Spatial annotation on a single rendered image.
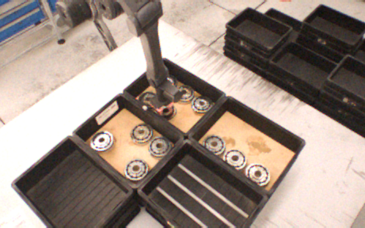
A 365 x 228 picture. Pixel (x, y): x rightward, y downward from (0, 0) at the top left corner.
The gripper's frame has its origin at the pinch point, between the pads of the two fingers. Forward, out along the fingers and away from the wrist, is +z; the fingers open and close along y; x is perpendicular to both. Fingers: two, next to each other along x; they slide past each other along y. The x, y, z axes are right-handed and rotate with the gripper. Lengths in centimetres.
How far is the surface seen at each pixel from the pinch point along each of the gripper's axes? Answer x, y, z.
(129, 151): -4.4, -24.9, 3.9
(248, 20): 44, 122, 39
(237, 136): -32.5, 15.7, 3.8
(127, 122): 9.0, -16.2, 4.1
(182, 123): -9.6, 2.5, 4.0
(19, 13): 190, -6, 41
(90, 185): -6.0, -46.5, 3.9
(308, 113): -45, 60, 17
